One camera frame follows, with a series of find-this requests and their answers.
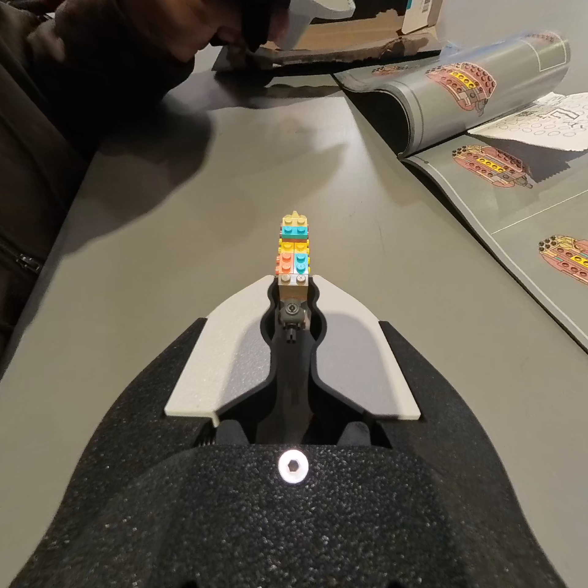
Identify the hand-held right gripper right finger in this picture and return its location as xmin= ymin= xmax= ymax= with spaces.
xmin=312 ymin=275 xmax=421 ymax=420

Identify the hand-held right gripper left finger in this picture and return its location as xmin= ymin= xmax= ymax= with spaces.
xmin=164 ymin=275 xmax=281 ymax=418

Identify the colourful toy brick assembly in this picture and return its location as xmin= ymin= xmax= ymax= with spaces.
xmin=274 ymin=210 xmax=314 ymax=345

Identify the person's left forearm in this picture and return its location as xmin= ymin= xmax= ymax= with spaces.
xmin=25 ymin=0 xmax=221 ymax=152

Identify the grey desk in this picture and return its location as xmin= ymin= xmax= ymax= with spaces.
xmin=0 ymin=43 xmax=588 ymax=588

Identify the person's left hand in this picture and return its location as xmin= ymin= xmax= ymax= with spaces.
xmin=209 ymin=14 xmax=252 ymax=49

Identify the cardboard box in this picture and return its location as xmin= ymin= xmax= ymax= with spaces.
xmin=213 ymin=0 xmax=444 ymax=76

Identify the white teal carton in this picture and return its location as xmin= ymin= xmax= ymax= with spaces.
xmin=401 ymin=0 xmax=444 ymax=36

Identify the grey instruction booklet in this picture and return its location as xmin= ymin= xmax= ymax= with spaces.
xmin=333 ymin=31 xmax=588 ymax=354

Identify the person's dark jacket torso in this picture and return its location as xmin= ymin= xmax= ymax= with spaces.
xmin=0 ymin=0 xmax=99 ymax=373

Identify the white numbered paper bag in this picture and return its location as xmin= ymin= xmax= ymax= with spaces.
xmin=469 ymin=92 xmax=588 ymax=152

